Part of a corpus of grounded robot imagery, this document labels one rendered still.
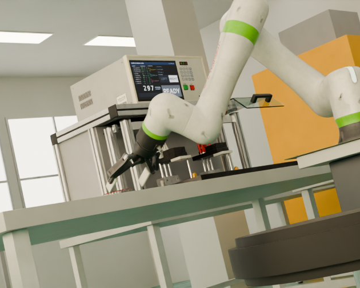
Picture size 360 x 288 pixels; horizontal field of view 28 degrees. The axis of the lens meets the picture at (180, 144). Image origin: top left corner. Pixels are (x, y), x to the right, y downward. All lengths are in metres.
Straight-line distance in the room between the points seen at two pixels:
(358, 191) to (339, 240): 1.55
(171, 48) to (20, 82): 3.79
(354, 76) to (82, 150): 1.10
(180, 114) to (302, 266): 1.43
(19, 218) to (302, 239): 1.19
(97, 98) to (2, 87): 7.22
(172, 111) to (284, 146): 4.60
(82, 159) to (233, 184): 0.70
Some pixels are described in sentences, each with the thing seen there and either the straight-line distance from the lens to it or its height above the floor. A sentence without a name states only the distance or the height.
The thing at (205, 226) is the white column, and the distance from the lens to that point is 6.82.
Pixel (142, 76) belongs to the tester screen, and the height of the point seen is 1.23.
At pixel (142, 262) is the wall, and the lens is 10.86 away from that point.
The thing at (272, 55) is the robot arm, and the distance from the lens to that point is 2.50.
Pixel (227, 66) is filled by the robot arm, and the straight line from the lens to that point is 2.26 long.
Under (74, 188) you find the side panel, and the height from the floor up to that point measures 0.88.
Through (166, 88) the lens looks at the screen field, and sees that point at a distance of 2.90.
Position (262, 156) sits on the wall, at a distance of 9.27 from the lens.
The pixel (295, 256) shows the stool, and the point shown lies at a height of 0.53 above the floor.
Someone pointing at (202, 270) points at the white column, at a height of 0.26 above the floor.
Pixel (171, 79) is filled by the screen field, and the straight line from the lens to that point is 2.94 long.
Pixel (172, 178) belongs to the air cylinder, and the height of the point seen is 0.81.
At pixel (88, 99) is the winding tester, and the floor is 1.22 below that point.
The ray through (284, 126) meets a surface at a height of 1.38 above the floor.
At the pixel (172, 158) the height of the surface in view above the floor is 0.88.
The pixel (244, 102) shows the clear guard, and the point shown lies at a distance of 2.81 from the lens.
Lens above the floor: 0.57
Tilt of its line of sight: 7 degrees up
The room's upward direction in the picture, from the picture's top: 13 degrees counter-clockwise
